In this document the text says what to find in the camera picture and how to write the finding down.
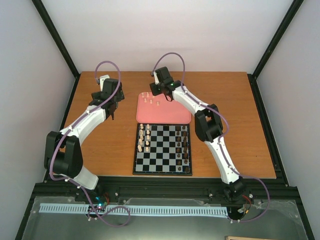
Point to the black white chess board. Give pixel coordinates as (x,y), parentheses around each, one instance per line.
(161,158)

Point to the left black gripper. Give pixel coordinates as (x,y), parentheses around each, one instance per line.
(121,96)

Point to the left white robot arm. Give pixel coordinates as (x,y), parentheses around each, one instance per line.
(63,154)

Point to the brown chess pieces back row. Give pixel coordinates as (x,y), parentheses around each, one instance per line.
(185,155)

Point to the pink plastic tray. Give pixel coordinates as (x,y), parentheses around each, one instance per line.
(167,112)

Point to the light blue cable duct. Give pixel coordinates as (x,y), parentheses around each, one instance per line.
(136,210)

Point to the white chess queen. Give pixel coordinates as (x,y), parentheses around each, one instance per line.
(140,148)

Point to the black aluminium frame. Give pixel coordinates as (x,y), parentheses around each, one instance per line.
(174,187)

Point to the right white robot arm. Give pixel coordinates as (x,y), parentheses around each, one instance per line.
(208,128)

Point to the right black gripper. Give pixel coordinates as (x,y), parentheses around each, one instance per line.
(154,92)

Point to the clear acrylic sheet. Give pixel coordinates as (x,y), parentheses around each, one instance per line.
(277,220)

